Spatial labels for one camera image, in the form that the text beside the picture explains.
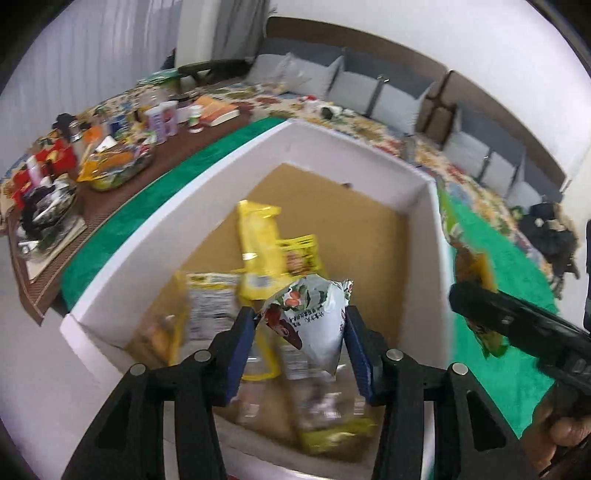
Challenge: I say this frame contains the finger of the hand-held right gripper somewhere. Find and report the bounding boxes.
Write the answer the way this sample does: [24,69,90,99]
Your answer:
[449,281,541,356]

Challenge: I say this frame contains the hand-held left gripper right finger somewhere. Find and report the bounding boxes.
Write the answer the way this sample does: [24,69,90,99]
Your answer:
[344,305,539,480]

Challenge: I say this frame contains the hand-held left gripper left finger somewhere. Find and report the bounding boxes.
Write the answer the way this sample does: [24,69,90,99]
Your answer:
[60,307,257,480]

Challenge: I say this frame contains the small green brown packet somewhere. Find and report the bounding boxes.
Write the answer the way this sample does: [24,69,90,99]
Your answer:
[436,185,505,358]

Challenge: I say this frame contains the white packet red print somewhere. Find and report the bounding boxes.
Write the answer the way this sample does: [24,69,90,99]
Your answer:
[256,274,354,377]

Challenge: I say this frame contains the brown snack packet olive edge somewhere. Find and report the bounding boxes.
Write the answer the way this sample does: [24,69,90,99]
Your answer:
[235,342,384,455]

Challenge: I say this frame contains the yellow packet red label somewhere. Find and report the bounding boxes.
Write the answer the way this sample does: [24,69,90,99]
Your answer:
[277,234,322,278]

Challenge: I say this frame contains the long yellow packet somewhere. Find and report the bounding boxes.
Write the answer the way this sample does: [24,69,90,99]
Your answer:
[236,200,283,301]

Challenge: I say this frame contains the white cardboard box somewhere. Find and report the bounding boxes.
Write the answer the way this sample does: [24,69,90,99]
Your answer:
[60,119,455,480]

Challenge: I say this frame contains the person's right hand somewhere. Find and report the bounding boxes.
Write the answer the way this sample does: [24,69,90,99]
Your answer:
[522,392,591,477]

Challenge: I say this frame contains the green bedspread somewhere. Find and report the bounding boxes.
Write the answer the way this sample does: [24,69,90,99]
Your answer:
[60,115,561,480]

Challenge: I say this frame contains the black jacket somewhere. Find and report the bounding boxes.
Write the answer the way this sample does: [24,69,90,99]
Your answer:
[526,203,580,278]

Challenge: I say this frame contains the grey two-tone pillow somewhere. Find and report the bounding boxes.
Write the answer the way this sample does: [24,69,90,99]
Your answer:
[330,46,437,134]
[441,104,527,183]
[249,52,345,100]
[505,157,561,208]

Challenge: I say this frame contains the floral bed sheet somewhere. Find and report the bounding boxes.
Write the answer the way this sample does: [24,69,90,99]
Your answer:
[0,78,555,287]

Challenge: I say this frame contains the bowl of yellow packets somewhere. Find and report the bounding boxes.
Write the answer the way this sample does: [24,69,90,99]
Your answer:
[78,138,155,192]

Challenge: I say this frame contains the silver foil bag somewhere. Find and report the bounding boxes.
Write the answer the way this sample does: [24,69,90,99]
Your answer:
[18,180,79,252]

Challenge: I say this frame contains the white purple bottle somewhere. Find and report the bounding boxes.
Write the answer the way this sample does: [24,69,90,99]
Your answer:
[145,107,165,146]
[159,102,179,137]

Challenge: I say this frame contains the orange white book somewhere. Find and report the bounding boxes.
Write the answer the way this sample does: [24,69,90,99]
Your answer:
[194,95,241,127]

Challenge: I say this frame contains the dark lid jar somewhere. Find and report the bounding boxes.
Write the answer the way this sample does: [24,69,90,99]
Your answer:
[175,92,195,123]

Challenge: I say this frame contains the red packet pile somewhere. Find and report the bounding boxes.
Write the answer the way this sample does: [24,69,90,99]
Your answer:
[14,138,77,204]

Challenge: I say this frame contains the black bottle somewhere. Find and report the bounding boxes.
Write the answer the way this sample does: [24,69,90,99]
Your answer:
[53,113,84,144]

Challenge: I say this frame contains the green white box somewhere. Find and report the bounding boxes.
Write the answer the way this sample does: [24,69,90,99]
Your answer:
[139,69,181,88]

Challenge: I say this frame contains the dark wooden chair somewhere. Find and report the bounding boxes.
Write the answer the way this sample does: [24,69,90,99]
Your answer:
[178,59,254,86]

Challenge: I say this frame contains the grey curtain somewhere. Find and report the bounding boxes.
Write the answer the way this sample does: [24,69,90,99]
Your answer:
[210,0,271,63]

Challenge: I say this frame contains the sheer white curtain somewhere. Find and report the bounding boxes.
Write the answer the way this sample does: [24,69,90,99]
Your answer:
[0,0,178,139]

